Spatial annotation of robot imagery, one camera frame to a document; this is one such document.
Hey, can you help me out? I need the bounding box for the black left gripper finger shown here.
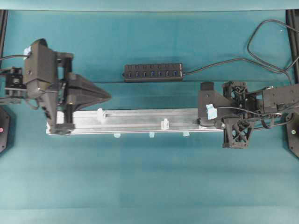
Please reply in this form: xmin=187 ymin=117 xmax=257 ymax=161
xmin=67 ymin=72 xmax=111 ymax=100
xmin=66 ymin=93 xmax=111 ymax=111

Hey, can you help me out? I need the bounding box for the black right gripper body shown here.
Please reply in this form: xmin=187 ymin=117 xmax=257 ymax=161
xmin=222 ymin=81 xmax=254 ymax=149

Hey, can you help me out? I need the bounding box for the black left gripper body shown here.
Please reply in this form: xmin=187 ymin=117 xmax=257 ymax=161
xmin=45 ymin=52 xmax=75 ymax=135

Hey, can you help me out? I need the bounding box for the black USB cable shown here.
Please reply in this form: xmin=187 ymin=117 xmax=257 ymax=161
xmin=183 ymin=20 xmax=299 ymax=86

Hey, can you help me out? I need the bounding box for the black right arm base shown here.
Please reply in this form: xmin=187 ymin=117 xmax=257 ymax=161
xmin=285 ymin=112 xmax=299 ymax=158

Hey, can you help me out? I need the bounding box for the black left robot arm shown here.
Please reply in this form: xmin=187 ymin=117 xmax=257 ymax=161
xmin=0 ymin=53 xmax=111 ymax=135

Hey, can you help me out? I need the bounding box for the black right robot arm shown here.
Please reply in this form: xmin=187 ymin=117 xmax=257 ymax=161
xmin=217 ymin=82 xmax=299 ymax=152

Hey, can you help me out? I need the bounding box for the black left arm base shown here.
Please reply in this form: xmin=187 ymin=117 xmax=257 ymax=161
xmin=0 ymin=107 xmax=11 ymax=153

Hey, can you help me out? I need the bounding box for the black multiport USB hub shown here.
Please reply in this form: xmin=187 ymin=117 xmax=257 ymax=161
xmin=123 ymin=63 xmax=184 ymax=83

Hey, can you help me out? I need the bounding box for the blue tape piece right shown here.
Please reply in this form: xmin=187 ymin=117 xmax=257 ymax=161
xmin=183 ymin=132 xmax=190 ymax=137

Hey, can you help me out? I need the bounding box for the blue tape piece middle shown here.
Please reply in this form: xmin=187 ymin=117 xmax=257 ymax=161
xmin=149 ymin=132 xmax=155 ymax=138

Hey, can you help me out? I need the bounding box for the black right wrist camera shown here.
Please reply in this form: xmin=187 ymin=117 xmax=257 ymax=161
xmin=197 ymin=82 xmax=234 ymax=129

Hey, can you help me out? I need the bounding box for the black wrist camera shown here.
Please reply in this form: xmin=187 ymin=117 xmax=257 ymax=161
xmin=23 ymin=38 xmax=58 ymax=99
xmin=197 ymin=82 xmax=234 ymax=129

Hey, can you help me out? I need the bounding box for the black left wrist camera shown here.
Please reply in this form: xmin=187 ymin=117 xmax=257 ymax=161
xmin=23 ymin=38 xmax=58 ymax=99

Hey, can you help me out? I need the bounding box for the aluminium extrusion rail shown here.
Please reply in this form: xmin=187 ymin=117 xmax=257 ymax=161
xmin=46 ymin=108 xmax=226 ymax=135

